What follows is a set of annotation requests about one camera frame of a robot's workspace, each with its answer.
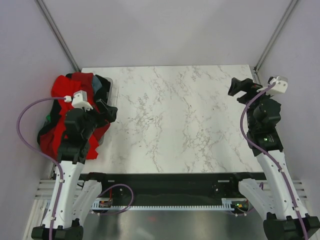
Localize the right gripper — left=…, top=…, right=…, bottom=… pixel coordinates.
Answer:
left=227, top=77, right=275, bottom=130

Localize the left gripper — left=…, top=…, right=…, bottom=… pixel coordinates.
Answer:
left=82, top=99, right=118, bottom=139

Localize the bright red t shirt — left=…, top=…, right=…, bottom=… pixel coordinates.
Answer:
left=39, top=74, right=111, bottom=160

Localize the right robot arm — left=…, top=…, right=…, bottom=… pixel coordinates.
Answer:
left=228, top=76, right=320, bottom=240

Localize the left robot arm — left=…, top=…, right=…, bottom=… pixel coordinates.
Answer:
left=31, top=99, right=118, bottom=240

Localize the black garment in pile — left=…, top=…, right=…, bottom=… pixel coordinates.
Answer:
left=37, top=74, right=112, bottom=146

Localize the blue grey garment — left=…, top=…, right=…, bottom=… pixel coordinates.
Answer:
left=91, top=75, right=102, bottom=94

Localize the dark red t shirt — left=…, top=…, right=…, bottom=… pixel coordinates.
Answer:
left=65, top=72, right=94, bottom=88

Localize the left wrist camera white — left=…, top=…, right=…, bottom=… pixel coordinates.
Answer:
left=71, top=90, right=94, bottom=112

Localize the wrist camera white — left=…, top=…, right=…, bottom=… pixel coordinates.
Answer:
left=71, top=90, right=94, bottom=112
left=267, top=75, right=288, bottom=96

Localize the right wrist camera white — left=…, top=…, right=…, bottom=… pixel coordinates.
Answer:
left=267, top=75, right=288, bottom=96

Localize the right aluminium frame post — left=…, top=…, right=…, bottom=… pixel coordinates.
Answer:
left=253, top=0, right=301, bottom=74

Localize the aluminium frame post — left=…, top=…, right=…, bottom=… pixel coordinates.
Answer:
left=35, top=0, right=81, bottom=72
left=253, top=0, right=301, bottom=74

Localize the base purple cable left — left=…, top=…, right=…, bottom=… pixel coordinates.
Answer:
left=91, top=183, right=135, bottom=216

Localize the aluminium rail front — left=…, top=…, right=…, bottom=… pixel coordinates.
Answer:
left=35, top=180, right=307, bottom=201

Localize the white cable duct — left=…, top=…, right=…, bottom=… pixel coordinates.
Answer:
left=91, top=198, right=247, bottom=211

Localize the left aluminium frame post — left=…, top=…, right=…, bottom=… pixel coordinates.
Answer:
left=35, top=0, right=81, bottom=72

